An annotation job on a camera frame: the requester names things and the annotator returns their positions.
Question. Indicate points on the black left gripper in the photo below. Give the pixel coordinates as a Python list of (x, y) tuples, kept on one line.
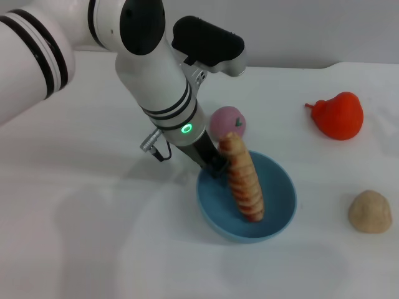
[(202, 151)]

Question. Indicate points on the orange striped bread loaf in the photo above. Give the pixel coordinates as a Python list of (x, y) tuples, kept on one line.
[(244, 177)]

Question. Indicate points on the blue plastic bowl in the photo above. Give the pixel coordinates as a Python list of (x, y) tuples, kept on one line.
[(274, 199)]

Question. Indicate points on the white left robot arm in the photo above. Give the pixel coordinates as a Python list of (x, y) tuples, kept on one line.
[(124, 68)]

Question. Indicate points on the pink toy peach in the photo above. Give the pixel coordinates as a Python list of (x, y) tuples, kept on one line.
[(229, 123)]

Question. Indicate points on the red pepper toy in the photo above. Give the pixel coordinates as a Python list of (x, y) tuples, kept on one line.
[(341, 116)]

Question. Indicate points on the beige round bun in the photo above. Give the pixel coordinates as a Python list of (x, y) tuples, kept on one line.
[(370, 211)]

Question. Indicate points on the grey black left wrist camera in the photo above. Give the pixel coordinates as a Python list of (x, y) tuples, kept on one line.
[(212, 45)]

